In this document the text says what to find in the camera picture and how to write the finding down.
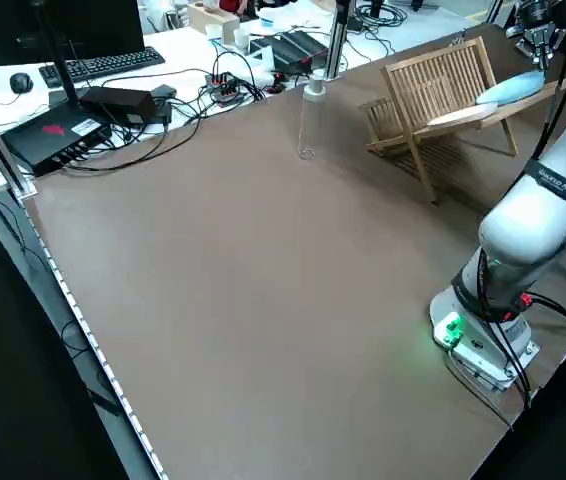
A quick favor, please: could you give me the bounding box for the grey power strip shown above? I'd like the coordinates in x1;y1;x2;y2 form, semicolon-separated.
204;69;245;105

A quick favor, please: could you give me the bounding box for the pale plate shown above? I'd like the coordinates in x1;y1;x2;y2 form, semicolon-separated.
425;103;498;128

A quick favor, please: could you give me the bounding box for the blue plate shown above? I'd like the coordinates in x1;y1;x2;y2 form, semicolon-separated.
475;79;539;107
505;71;549;94

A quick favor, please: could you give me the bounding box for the black power adapter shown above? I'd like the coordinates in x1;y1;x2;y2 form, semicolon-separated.
150;83;180;127

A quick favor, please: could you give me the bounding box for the wooden plate rack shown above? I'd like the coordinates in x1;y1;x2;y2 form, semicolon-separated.
357;35;566;206

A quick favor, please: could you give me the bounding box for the aluminium camera post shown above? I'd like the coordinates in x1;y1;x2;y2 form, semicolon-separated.
325;0;353;81

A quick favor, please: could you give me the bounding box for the black power supply box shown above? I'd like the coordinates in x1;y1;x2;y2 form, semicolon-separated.
266;29;330;72

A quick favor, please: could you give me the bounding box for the black keyboard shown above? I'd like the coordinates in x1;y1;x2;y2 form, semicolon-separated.
37;46;167;90

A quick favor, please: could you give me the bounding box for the black stand pole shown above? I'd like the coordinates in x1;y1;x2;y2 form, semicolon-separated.
35;0;84;109

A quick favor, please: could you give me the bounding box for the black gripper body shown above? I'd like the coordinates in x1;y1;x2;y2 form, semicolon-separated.
516;0;562;32

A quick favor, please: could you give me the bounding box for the black monitor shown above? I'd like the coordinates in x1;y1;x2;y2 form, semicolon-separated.
0;0;146;67

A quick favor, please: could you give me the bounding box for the black router red logo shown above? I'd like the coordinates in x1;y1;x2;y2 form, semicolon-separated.
0;107;114;177

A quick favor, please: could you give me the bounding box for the black cable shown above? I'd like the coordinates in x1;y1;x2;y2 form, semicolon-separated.
532;49;566;164
475;247;566;411

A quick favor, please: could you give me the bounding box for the aluminium table edge rail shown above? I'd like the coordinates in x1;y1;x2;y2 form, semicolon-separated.
21;192;169;480

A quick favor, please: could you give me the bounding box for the black computer mouse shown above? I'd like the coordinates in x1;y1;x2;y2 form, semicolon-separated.
9;72;35;94

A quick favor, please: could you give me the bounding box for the white desk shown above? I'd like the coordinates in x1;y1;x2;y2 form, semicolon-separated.
0;0;494;196

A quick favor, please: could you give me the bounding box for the black rectangular box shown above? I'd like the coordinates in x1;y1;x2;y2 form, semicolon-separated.
79;85;159;125

